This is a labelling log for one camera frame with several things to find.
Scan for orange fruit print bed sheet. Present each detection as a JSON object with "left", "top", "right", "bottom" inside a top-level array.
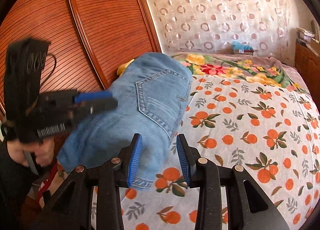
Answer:
[{"left": 120, "top": 75, "right": 319, "bottom": 229}]

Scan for black sleeved left forearm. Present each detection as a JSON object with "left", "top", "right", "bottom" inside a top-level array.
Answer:
[{"left": 1, "top": 142, "right": 35, "bottom": 229}]

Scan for pink floral blanket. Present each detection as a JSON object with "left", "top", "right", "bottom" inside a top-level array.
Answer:
[{"left": 171, "top": 53, "right": 310, "bottom": 93}]

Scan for yellow pikachu plush toy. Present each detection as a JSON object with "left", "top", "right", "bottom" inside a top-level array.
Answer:
[{"left": 117, "top": 59, "right": 134, "bottom": 77}]

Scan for wooden slatted wardrobe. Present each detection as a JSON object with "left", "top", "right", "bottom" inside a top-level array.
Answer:
[{"left": 0, "top": 0, "right": 162, "bottom": 150}]

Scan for person left hand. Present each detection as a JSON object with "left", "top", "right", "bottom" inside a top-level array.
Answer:
[{"left": 7, "top": 137, "right": 55, "bottom": 167}]

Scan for blue denim jeans with patch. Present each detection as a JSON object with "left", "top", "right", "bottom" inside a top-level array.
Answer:
[{"left": 57, "top": 53, "right": 192, "bottom": 190}]

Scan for stack of books and papers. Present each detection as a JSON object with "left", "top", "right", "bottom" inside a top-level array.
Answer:
[{"left": 296, "top": 28, "right": 319, "bottom": 44}]

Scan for wooden sideboard cabinet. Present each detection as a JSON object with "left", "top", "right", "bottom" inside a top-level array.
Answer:
[{"left": 295, "top": 40, "right": 320, "bottom": 108}]

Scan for sheer curtain with pink circles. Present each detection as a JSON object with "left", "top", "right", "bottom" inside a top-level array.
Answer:
[{"left": 147, "top": 0, "right": 290, "bottom": 59}]

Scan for cardboard box with blue cloth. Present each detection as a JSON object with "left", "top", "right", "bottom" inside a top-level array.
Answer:
[{"left": 232, "top": 41, "right": 254, "bottom": 56}]

